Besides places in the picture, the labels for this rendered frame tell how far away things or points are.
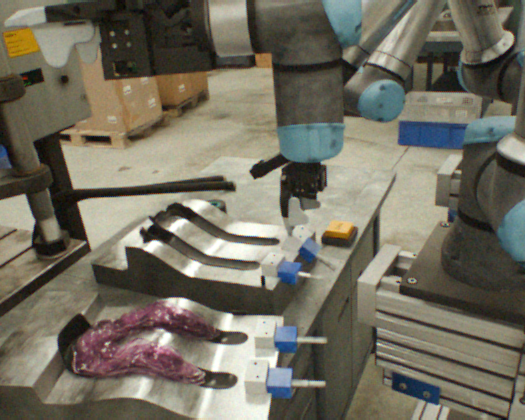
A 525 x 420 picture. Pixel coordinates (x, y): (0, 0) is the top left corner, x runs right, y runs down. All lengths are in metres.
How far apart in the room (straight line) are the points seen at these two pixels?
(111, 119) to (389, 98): 4.35
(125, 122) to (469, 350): 4.45
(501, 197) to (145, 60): 0.41
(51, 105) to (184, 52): 1.16
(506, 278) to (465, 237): 0.08
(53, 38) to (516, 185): 0.51
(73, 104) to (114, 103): 3.28
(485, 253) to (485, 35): 0.60
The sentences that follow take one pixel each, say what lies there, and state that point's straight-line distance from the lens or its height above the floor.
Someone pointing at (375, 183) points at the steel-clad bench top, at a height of 0.80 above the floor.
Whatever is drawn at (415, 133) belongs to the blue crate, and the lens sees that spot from 4.34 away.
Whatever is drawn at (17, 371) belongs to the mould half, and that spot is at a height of 0.91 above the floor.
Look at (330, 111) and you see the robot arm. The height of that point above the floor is 1.34.
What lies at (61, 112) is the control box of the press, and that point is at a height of 1.13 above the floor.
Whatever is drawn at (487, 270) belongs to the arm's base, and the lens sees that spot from 0.78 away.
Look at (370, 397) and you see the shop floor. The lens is 2.02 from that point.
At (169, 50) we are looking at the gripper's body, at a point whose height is 1.41.
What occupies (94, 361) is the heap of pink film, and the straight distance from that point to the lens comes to 0.95.
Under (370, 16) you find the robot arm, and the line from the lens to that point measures 0.65.
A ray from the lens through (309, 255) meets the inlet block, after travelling 1.14.
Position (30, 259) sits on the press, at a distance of 1.59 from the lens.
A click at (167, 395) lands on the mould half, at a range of 0.87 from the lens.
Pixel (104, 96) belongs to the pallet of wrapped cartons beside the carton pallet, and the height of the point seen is 0.49.
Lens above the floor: 1.49
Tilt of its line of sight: 27 degrees down
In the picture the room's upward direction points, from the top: 6 degrees counter-clockwise
